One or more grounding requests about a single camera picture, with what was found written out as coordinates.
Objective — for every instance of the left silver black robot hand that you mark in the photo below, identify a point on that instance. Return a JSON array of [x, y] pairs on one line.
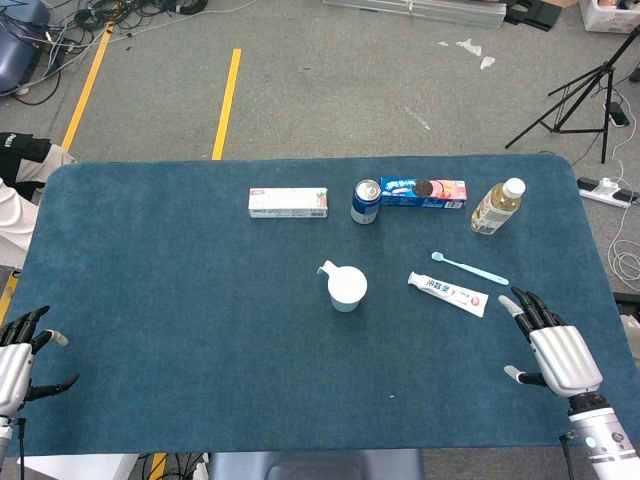
[[12, 370]]

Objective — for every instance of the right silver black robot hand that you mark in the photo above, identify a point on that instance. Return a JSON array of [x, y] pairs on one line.
[[565, 357]]

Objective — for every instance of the light blue toothbrush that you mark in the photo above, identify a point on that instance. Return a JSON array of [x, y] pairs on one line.
[[470, 270]]

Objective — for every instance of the white toothpaste tube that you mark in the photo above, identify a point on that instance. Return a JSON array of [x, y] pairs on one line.
[[450, 295]]

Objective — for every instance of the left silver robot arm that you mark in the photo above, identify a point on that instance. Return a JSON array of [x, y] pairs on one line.
[[4, 435]]

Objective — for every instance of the blue white soda can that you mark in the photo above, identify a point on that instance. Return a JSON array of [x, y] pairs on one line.
[[364, 207]]

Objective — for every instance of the white toothpaste carton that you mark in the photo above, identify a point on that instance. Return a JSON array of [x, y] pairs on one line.
[[287, 202]]

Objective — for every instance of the yellow tea bottle white cap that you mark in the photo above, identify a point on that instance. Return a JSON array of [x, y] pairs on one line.
[[492, 210]]

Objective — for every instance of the white power strip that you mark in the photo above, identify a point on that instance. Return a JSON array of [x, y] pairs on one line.
[[595, 192]]

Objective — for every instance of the blue table mat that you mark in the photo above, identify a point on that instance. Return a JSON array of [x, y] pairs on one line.
[[200, 300]]

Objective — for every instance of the blue cookie box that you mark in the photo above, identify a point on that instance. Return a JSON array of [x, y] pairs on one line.
[[425, 195]]

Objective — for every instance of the person in black white clothes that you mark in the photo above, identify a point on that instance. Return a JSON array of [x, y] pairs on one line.
[[25, 150]]

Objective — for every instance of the black power adapter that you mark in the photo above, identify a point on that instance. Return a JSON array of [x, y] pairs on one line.
[[619, 115]]

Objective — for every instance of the black tripod stand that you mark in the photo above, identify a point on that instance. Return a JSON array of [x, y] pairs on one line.
[[609, 70]]

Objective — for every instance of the dark blue machine base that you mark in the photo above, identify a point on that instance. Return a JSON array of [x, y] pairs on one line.
[[15, 60]]

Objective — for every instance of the white plastic basket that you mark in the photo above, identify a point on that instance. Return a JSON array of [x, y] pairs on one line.
[[600, 20]]

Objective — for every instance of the black metal plate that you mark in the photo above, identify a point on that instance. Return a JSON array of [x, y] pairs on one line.
[[540, 15]]

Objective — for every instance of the aluminium profile rails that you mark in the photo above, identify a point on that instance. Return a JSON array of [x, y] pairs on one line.
[[450, 12]]

